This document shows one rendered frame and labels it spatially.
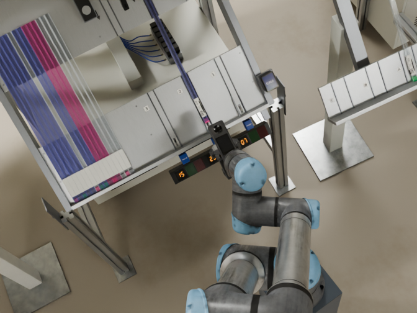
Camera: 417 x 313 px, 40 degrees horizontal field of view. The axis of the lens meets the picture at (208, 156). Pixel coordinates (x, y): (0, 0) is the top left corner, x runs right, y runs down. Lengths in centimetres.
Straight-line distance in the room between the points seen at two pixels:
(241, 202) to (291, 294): 35
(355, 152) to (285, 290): 139
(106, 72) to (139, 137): 43
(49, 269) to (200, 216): 66
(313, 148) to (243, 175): 112
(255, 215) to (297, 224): 13
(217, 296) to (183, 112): 72
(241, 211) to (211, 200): 99
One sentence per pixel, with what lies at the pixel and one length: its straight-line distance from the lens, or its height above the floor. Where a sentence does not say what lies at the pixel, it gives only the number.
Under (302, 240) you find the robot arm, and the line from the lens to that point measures 131.
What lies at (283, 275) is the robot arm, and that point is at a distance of 121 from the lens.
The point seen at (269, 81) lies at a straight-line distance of 171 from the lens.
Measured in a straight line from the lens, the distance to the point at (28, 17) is 167.
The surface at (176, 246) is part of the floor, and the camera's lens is 237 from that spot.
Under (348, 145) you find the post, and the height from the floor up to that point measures 1.
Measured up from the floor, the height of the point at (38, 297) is 1.
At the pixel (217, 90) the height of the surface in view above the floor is 79.
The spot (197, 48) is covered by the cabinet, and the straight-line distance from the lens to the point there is 203.
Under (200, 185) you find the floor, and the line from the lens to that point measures 245.
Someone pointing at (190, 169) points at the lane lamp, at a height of 66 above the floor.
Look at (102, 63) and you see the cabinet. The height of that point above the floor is 62.
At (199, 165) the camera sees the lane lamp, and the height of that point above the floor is 66.
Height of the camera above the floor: 222
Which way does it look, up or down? 63 degrees down
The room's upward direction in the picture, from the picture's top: 19 degrees counter-clockwise
